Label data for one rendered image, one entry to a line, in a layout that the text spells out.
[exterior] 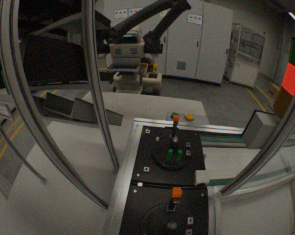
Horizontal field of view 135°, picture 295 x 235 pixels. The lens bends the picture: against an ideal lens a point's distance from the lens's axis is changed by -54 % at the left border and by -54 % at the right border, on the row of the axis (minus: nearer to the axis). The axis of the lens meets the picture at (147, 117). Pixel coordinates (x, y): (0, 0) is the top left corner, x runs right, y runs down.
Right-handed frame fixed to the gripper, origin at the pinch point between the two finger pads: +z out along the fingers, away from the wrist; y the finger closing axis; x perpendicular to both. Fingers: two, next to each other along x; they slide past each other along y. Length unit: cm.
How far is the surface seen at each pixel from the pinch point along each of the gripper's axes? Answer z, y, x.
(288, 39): -772, 708, 183
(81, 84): 17.2, 22.2, -10.1
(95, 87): 17.2, 26.0, -9.3
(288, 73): 11, 63, -18
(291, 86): 13, 63, -17
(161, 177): 31, 43, 13
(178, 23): -265, 4, 114
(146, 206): 40, 42, 8
